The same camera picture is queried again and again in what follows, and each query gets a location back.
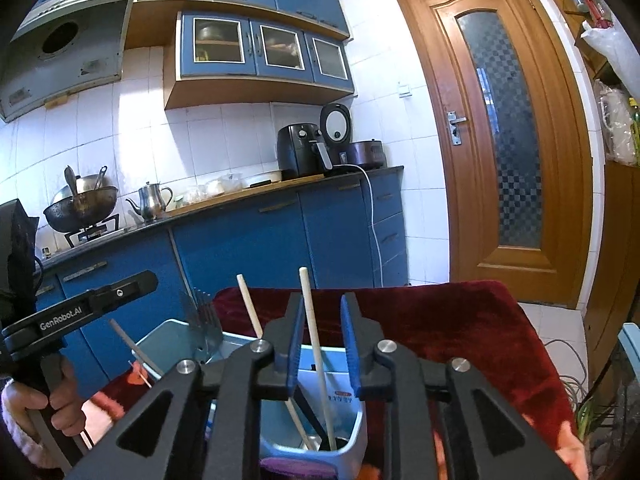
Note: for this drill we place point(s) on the gas stove burner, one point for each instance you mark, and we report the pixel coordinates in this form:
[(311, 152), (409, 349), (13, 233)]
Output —
[(95, 232)]

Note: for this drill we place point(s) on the red and pink floral blanket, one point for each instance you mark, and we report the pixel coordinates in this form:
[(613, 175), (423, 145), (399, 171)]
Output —
[(450, 320)]

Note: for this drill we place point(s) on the blue glass-front wall cabinet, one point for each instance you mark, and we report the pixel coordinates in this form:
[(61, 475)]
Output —
[(225, 45)]

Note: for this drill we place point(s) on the green bottle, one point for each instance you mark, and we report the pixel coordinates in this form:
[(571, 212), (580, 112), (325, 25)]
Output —
[(635, 125)]

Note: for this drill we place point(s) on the wooden shelf unit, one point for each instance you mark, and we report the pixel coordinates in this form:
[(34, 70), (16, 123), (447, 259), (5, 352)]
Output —
[(615, 240)]

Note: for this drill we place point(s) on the grey range hood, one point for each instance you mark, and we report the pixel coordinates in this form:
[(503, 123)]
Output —
[(60, 70)]

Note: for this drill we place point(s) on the blue base cabinets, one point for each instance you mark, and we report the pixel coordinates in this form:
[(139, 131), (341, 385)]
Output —
[(240, 245)]

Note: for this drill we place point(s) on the stainless steel kettle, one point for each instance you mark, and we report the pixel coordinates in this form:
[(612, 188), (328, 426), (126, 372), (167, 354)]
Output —
[(150, 202)]

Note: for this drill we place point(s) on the black air fryer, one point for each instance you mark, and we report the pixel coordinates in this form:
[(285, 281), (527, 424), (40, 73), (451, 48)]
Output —
[(297, 152)]

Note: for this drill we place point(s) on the white wall switch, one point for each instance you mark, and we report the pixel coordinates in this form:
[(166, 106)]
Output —
[(404, 90)]

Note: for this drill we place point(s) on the wooden cutting board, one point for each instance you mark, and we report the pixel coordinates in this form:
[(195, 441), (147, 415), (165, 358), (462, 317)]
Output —
[(225, 195)]

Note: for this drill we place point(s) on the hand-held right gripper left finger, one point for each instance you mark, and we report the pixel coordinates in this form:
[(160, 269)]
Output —
[(295, 340)]

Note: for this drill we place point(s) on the wooden chopstick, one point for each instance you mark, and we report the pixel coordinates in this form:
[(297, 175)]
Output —
[(312, 320), (250, 310)]

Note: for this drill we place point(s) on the white chopstick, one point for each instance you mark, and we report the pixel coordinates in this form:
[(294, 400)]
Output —
[(137, 350)]

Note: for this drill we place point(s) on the black wok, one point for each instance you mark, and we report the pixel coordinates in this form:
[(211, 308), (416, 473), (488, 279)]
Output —
[(80, 212)]

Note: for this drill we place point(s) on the black spoon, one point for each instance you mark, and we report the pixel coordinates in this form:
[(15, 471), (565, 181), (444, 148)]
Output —
[(310, 415)]

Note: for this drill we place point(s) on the dark rice cooker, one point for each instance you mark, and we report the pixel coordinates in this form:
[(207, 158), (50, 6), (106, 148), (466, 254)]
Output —
[(365, 152)]

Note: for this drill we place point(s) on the white plastic bag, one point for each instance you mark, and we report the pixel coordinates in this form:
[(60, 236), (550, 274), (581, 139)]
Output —
[(615, 55)]

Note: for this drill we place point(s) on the wooden door with glass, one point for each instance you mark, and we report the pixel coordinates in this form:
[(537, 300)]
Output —
[(430, 135)]

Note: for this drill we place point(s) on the white dish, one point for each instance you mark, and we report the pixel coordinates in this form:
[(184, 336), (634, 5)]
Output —
[(265, 177)]

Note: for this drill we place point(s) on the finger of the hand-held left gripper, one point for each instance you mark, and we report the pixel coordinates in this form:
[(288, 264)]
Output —
[(130, 290)]

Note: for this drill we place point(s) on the person's left hand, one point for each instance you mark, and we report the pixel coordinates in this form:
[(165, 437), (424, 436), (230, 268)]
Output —
[(62, 405)]

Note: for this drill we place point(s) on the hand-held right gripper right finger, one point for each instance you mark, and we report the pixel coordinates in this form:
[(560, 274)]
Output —
[(351, 345)]

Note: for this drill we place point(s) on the light blue utensil box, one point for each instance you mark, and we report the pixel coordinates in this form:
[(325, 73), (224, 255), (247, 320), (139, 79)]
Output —
[(345, 430)]

